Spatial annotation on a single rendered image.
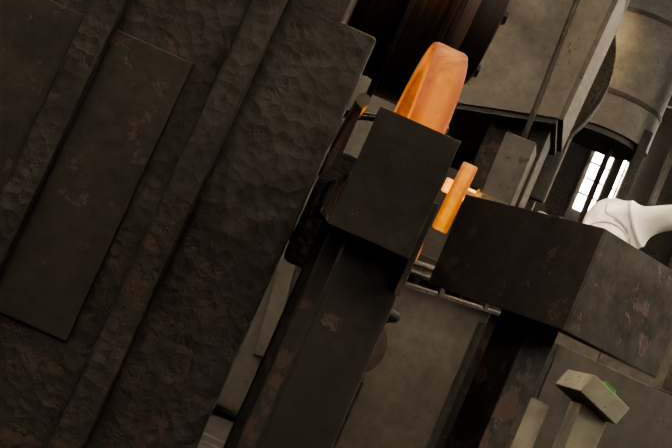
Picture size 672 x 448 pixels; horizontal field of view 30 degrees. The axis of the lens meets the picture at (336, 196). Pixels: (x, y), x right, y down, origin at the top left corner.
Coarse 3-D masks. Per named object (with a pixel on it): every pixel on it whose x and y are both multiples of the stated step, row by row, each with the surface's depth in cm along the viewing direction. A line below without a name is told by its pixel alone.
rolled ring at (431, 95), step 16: (432, 48) 113; (448, 48) 112; (432, 64) 108; (448, 64) 109; (464, 64) 110; (416, 80) 117; (432, 80) 107; (448, 80) 108; (464, 80) 109; (416, 96) 108; (432, 96) 106; (448, 96) 107; (400, 112) 120; (416, 112) 106; (432, 112) 106; (448, 112) 106; (432, 128) 106
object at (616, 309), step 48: (480, 240) 171; (528, 240) 165; (576, 240) 159; (480, 288) 168; (528, 288) 162; (576, 288) 156; (624, 288) 160; (528, 336) 169; (576, 336) 156; (624, 336) 162; (480, 384) 171; (528, 384) 171; (480, 432) 168
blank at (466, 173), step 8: (464, 168) 257; (472, 168) 258; (456, 176) 255; (464, 176) 255; (472, 176) 256; (456, 184) 254; (464, 184) 254; (448, 192) 254; (456, 192) 254; (464, 192) 254; (448, 200) 254; (456, 200) 254; (440, 208) 255; (448, 208) 254; (456, 208) 254; (440, 216) 256; (448, 216) 255; (440, 224) 257; (448, 224) 256
